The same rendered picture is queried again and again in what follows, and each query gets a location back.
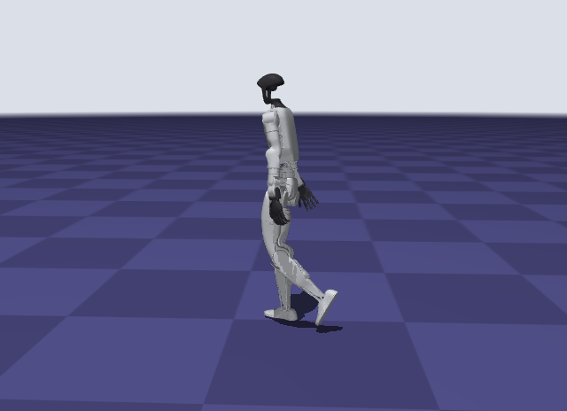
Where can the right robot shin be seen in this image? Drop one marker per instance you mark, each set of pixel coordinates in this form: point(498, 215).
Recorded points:
point(284, 289)

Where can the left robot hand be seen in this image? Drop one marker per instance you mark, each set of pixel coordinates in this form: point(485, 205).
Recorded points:
point(276, 210)

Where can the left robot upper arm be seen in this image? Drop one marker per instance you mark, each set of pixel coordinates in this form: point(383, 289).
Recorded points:
point(270, 122)

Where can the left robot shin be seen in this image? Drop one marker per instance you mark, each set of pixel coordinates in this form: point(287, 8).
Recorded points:
point(294, 272)

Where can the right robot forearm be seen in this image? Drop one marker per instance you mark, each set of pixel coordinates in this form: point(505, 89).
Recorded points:
point(296, 175)

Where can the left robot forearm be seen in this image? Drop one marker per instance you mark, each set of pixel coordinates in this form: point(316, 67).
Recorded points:
point(273, 171)

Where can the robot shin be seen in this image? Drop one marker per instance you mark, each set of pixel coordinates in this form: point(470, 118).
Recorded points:
point(294, 272)
point(284, 289)

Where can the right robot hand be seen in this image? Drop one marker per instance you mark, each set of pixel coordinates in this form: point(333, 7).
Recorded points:
point(304, 195)

